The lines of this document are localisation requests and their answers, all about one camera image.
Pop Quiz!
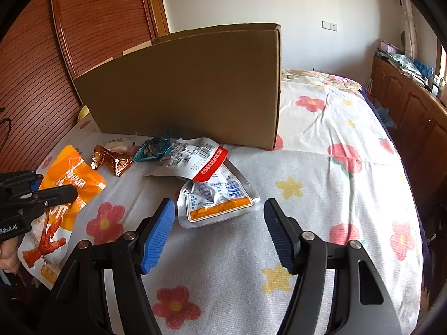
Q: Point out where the brown cardboard box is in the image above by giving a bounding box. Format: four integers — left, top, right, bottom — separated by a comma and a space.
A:
74, 23, 281, 149

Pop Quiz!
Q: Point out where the blue cloth beside bed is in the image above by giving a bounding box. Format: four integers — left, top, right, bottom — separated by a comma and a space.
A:
377, 107, 397, 129

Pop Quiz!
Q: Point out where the clutter pile on cabinet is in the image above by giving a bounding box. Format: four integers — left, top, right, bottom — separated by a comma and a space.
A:
375, 39, 445, 99

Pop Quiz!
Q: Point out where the wooden side cabinet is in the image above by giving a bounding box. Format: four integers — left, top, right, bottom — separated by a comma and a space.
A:
370, 57, 446, 222

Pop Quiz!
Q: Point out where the copper foil candy wrapper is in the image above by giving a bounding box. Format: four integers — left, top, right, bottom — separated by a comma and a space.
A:
90, 145, 133, 177

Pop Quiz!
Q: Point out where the white snack pack red stripe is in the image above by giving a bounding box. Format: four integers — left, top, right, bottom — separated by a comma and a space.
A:
145, 138, 229, 182

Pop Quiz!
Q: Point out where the wooden slatted wardrobe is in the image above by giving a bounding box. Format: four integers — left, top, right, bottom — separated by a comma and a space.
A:
1, 0, 169, 172

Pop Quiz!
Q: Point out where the teal foil snack pack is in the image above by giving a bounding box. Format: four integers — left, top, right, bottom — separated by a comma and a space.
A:
133, 132, 171, 162

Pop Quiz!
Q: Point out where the white snack pack orange stripe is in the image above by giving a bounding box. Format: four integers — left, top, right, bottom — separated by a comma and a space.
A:
177, 160, 262, 229

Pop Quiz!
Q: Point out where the orange chicken feet snack bag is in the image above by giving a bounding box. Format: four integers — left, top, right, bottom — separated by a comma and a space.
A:
18, 145, 106, 289

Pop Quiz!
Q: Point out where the person's left hand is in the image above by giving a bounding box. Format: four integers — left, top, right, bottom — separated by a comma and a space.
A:
0, 237, 20, 274

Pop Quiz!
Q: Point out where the yellow plush toy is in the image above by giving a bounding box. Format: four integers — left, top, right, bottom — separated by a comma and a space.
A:
77, 105, 89, 121

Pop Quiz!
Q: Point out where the patterned white curtain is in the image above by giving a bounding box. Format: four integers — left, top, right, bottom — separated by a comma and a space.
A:
400, 0, 419, 61

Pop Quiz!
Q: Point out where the small white snack pack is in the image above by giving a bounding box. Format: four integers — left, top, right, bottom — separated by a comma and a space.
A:
104, 138, 139, 156

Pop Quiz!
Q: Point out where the white wall socket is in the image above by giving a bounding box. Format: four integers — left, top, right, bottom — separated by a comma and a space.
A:
322, 21, 338, 32

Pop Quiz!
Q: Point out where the floral white bed sheet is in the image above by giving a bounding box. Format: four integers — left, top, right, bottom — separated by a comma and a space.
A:
34, 67, 425, 335

